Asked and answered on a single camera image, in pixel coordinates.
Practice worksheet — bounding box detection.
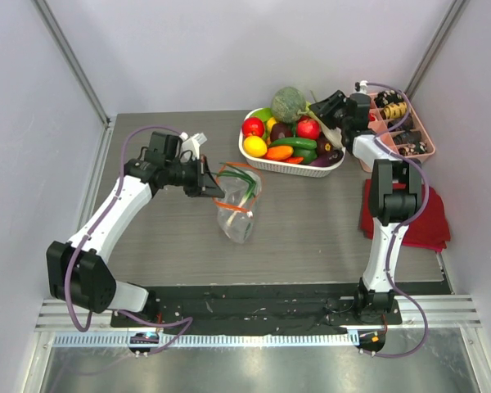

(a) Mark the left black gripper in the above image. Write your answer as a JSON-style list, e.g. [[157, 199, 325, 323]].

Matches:
[[164, 154, 224, 197]]

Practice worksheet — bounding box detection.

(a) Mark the clear zip top bag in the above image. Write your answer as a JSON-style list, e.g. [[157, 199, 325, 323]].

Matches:
[[214, 162, 263, 244]]

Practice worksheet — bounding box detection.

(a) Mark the green onion toy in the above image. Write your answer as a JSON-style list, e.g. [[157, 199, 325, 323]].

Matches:
[[214, 162, 261, 227]]

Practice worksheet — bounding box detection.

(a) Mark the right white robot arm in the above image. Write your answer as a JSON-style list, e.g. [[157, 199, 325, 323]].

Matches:
[[309, 91, 422, 323]]

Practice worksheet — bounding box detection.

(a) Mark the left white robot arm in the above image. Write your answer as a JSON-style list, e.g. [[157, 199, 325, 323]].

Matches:
[[46, 128, 224, 327]]

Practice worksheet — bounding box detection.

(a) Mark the white corn toy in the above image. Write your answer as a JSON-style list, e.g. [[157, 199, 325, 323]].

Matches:
[[306, 102, 344, 150]]

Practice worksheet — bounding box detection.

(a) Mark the green melon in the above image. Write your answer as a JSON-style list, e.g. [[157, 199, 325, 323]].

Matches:
[[271, 87, 307, 123]]

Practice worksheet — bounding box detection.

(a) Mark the green cucumber toy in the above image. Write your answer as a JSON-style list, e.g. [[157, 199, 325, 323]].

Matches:
[[269, 137, 318, 150]]

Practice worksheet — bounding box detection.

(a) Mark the purple eggplant toy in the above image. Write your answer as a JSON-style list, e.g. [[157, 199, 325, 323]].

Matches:
[[309, 149, 344, 168]]

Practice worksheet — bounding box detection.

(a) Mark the pink divided organizer tray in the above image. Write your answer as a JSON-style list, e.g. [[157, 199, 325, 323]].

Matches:
[[349, 88, 435, 172]]

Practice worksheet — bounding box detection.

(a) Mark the yellow lemon toy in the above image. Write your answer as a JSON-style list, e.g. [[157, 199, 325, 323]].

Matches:
[[242, 135, 268, 158]]

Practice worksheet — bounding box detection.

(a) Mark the green lime toy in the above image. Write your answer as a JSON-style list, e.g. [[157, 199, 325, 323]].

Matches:
[[251, 107, 273, 122]]

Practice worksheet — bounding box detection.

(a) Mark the orange carrot toy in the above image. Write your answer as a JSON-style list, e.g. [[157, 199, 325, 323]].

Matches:
[[264, 146, 294, 161]]

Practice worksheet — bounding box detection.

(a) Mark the white plastic basket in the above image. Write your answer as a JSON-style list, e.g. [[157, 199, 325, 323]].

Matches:
[[238, 109, 346, 178]]

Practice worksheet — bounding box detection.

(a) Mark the red apple toy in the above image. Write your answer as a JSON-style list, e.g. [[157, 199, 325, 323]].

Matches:
[[241, 117, 265, 138]]

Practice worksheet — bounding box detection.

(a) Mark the red folded cloth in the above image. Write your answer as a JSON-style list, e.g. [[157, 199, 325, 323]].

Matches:
[[359, 179, 451, 252]]

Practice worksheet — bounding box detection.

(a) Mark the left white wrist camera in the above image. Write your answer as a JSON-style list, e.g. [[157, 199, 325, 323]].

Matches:
[[180, 132, 207, 160]]

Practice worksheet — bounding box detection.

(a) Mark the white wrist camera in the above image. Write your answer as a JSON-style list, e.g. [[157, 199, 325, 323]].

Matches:
[[180, 132, 207, 160], [354, 80, 368, 95]]

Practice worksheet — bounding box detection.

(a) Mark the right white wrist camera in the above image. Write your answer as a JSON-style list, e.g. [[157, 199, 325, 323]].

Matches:
[[354, 80, 368, 95]]

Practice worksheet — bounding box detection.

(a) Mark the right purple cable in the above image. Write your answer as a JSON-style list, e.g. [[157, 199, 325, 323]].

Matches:
[[366, 83, 430, 357]]

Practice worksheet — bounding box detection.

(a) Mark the purple cable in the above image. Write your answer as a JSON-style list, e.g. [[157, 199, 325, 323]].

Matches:
[[366, 83, 430, 357], [65, 125, 193, 355]]

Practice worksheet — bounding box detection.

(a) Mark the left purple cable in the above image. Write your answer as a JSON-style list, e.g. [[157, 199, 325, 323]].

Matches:
[[65, 125, 193, 355]]

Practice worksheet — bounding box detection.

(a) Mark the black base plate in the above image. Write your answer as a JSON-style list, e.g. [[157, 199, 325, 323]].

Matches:
[[110, 284, 402, 337]]

